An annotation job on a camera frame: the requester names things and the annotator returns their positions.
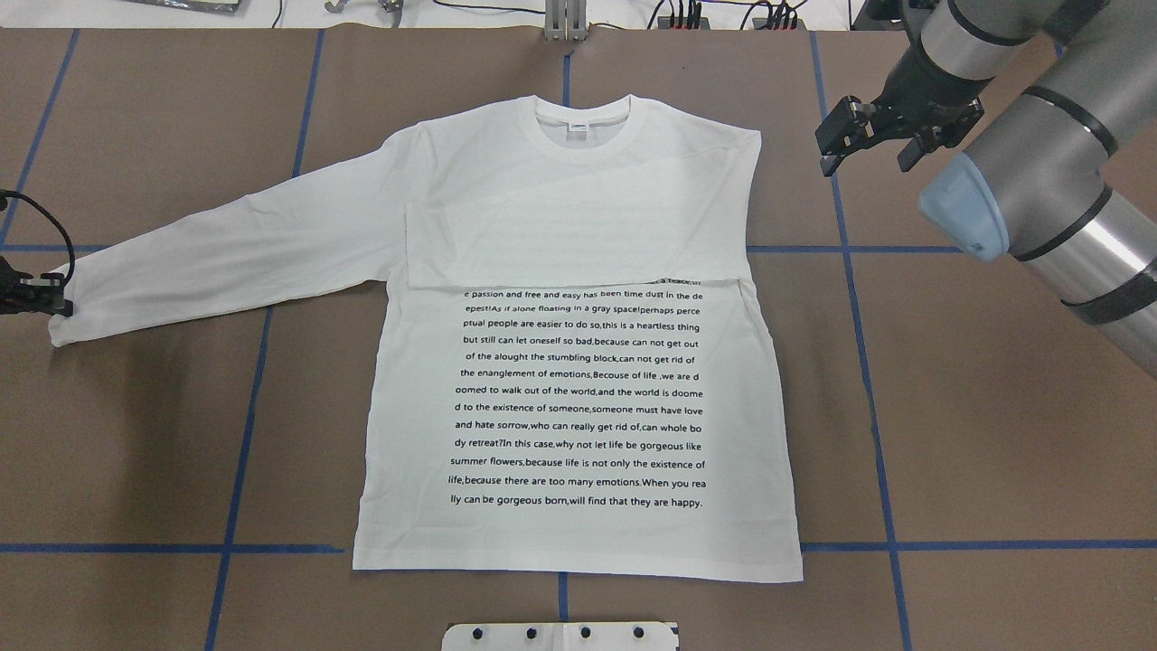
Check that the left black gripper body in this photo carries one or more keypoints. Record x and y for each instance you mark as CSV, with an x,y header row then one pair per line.
x,y
20,296

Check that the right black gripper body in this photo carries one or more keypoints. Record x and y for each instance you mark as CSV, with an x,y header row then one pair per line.
x,y
924,84

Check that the white long-sleeve printed shirt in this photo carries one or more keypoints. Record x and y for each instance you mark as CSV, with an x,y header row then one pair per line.
x,y
574,371

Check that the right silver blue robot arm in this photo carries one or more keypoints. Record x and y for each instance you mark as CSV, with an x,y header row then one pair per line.
x,y
1029,185

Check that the black power strip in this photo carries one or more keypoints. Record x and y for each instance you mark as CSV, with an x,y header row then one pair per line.
x,y
757,18

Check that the aluminium frame post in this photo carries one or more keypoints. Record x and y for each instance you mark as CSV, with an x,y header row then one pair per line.
x,y
565,20

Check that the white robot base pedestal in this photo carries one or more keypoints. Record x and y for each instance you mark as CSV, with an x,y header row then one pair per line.
x,y
626,635

